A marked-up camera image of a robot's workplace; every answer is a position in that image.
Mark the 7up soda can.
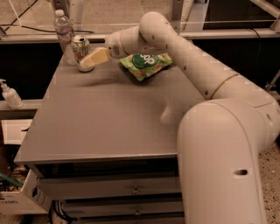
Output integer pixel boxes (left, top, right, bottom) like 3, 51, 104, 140
71, 35, 95, 73

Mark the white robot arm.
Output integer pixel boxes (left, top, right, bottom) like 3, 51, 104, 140
80, 11, 280, 224

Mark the clear plastic water bottle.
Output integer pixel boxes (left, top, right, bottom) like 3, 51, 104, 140
54, 10, 76, 66

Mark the green chip bag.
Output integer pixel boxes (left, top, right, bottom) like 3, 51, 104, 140
120, 53, 172, 81

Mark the grey drawer cabinet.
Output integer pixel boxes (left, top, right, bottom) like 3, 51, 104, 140
15, 59, 203, 224

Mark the white pump dispenser bottle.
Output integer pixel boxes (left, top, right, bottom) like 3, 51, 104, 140
0, 79, 24, 109

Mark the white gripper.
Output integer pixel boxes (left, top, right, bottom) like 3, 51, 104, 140
80, 31, 126, 68

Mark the white cardboard box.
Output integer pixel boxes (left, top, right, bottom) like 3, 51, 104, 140
0, 170, 52, 215

